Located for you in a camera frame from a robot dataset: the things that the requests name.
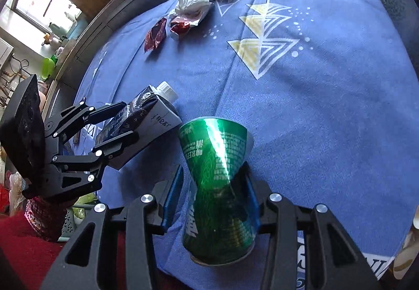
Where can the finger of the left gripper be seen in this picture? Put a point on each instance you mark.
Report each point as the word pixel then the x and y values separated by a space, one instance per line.
pixel 111 150
pixel 94 116

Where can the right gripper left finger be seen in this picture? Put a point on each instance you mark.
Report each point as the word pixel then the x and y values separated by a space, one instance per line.
pixel 113 248

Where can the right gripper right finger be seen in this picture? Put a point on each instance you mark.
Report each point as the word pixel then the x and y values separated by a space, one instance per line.
pixel 332 259

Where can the dark blue milk carton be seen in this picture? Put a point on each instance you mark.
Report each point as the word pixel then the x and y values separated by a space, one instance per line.
pixel 150 114

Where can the maroon foil snack wrapper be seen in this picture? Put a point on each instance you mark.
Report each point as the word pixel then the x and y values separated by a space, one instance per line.
pixel 155 36

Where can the green crushed beer can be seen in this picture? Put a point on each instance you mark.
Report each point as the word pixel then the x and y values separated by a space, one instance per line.
pixel 222 220

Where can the red white snack wrapper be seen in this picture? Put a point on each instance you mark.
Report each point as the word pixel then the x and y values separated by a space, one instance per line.
pixel 179 27

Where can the white plastic bag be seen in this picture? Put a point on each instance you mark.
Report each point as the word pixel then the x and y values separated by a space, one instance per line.
pixel 189 12

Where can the red patterned sleeve forearm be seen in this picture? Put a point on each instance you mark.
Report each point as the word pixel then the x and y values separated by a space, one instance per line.
pixel 25 257

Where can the beige round trash bin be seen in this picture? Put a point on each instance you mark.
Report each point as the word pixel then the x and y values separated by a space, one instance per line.
pixel 409 251

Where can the blue printed tablecloth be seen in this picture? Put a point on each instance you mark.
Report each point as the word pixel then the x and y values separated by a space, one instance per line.
pixel 325 87

